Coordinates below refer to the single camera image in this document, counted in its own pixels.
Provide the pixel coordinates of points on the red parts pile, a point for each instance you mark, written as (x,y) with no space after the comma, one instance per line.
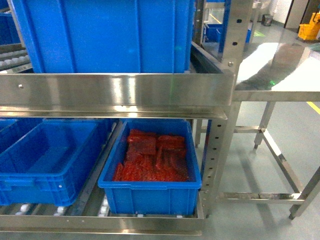
(151,157)

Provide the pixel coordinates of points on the blue bin with red parts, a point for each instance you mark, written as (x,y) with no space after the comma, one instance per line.
(152,197)

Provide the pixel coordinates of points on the stainless steel flow rack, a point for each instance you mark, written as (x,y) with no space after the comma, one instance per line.
(209,95)

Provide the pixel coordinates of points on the blue plastic bin middle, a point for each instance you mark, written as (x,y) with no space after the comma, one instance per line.
(50,164)

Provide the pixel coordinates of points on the large blue upper bin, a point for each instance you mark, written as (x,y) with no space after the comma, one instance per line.
(106,36)

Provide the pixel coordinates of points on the stainless steel side table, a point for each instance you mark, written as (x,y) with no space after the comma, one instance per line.
(271,73)

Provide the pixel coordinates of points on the grey trash can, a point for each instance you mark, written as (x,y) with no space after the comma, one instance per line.
(266,20)

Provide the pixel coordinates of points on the yellow mop bucket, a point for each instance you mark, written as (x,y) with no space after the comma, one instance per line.
(309,31)

